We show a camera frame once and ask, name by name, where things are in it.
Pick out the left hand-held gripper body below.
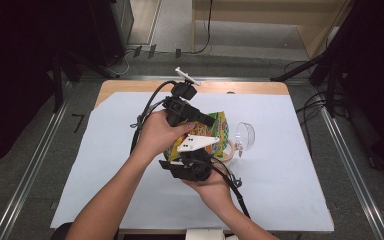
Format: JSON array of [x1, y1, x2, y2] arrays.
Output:
[[161, 67, 203, 128]]

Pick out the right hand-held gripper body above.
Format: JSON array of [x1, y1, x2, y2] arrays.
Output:
[[169, 133, 221, 183]]

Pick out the yellow green spouted pouch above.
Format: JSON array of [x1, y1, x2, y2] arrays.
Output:
[[163, 110, 230, 163]]

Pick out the person's right hand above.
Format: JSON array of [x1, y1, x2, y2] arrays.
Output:
[[181, 173, 237, 215]]

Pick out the person's left hand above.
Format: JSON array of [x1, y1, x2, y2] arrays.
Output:
[[134, 109, 197, 163]]

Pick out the white table cover sheet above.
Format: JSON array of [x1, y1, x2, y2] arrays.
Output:
[[50, 91, 335, 233]]

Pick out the black metal stand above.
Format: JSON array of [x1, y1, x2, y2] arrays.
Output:
[[51, 46, 121, 113], [270, 33, 348, 111]]

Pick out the black cabinet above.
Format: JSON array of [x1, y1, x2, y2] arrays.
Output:
[[89, 0, 135, 66]]

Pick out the wooden shelf unit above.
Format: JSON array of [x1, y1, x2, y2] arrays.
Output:
[[192, 0, 351, 59]]

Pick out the dark round object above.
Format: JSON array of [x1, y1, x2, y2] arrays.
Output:
[[50, 222, 76, 240]]

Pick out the black curtain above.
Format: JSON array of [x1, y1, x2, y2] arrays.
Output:
[[0, 0, 91, 174], [329, 0, 384, 174]]

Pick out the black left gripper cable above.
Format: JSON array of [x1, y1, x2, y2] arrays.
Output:
[[129, 79, 178, 154]]

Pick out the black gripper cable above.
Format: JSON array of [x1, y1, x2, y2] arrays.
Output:
[[209, 156, 252, 219], [129, 79, 178, 154]]

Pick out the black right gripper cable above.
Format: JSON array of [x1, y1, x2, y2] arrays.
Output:
[[209, 156, 252, 219]]

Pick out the metal floor rail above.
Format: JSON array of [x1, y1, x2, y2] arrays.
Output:
[[0, 79, 73, 240], [316, 99, 384, 240], [79, 74, 314, 83]]

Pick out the white floor cable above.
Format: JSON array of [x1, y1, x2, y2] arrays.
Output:
[[108, 49, 131, 76]]

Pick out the thin black hanging cable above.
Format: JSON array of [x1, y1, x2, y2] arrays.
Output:
[[193, 0, 214, 55]]

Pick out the black floor cables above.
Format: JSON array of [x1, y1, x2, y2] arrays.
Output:
[[294, 59, 334, 151]]

